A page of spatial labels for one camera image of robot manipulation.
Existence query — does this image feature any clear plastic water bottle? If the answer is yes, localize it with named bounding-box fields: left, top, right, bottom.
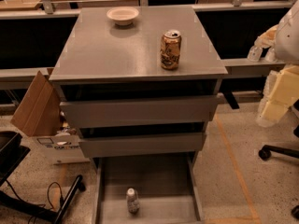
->
left=126, top=188, right=140, bottom=214

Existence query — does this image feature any grey drawer cabinet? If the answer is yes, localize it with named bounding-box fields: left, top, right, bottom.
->
left=49, top=5, right=229, bottom=161

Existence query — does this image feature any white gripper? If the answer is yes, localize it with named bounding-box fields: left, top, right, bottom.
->
left=256, top=64, right=299, bottom=127

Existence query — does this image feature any grey top drawer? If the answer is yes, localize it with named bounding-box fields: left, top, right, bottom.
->
left=60, top=95, right=219, bottom=128

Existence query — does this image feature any white ceramic bowl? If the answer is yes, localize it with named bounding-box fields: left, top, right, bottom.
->
left=107, top=7, right=139, bottom=26

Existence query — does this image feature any grey open bottom drawer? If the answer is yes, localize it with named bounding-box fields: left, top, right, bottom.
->
left=92, top=153, right=205, bottom=224

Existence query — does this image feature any black bin at left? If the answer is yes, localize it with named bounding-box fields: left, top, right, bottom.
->
left=0, top=131, right=30, bottom=186

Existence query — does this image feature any brown cardboard box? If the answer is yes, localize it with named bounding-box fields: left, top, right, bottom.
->
left=11, top=71, right=88, bottom=164

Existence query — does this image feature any black office chair base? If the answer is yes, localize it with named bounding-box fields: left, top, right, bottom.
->
left=258, top=101, right=299, bottom=219

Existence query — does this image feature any right sanitizer pump bottle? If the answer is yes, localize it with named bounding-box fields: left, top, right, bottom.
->
left=265, top=47, right=277, bottom=63

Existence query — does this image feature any gold soda can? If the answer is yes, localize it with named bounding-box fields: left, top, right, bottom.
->
left=160, top=29, right=182, bottom=70

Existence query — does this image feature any left sanitizer pump bottle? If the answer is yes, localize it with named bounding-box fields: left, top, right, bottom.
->
left=247, top=46, right=263, bottom=62

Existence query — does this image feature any sanitizer pump bottle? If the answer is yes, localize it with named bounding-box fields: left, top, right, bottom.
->
left=265, top=47, right=277, bottom=63
left=247, top=46, right=263, bottom=62

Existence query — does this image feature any grey middle drawer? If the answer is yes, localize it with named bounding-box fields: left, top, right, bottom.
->
left=78, top=133, right=206, bottom=158

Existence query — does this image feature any black cable on floor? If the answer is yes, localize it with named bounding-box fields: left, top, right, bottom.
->
left=4, top=179, right=65, bottom=224

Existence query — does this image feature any black stand base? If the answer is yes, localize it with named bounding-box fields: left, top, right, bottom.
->
left=0, top=175, right=85, bottom=224

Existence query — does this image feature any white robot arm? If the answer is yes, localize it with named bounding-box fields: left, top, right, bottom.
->
left=256, top=1, right=299, bottom=127

